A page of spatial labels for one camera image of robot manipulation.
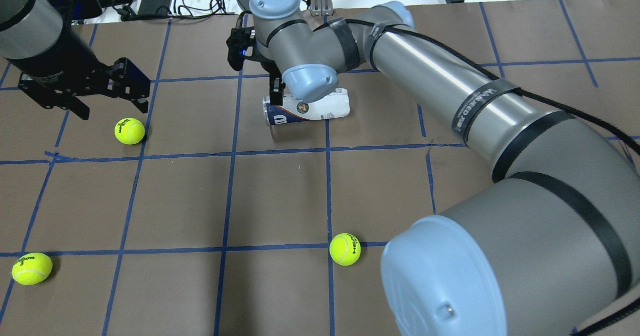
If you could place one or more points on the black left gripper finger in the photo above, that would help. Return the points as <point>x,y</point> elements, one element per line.
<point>142,104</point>
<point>77,107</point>

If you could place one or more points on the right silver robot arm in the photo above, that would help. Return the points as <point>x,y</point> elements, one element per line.
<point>550,241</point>

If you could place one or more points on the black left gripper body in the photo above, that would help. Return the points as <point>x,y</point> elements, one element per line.
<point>66,59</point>

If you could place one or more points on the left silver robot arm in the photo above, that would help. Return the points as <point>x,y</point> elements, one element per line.
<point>58,67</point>

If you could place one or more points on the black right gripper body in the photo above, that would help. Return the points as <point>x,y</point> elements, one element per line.
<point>276,83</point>

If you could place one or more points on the white blue tennis ball can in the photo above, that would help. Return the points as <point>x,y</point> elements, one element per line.
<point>334,105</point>

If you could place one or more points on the yellow Wilson ball near left-side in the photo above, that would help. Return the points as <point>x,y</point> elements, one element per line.
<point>129,131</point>

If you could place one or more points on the yellow wilson ball left-side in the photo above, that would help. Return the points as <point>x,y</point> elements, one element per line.
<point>32,268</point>
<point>129,131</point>

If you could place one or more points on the yellow Head tennis ball centre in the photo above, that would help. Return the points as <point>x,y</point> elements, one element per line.
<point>345,249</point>

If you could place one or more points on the yellow Wilson ball far left-side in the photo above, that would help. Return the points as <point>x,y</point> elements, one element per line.
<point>32,268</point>

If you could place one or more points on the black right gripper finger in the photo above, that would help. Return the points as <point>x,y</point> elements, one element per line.
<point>276,90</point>

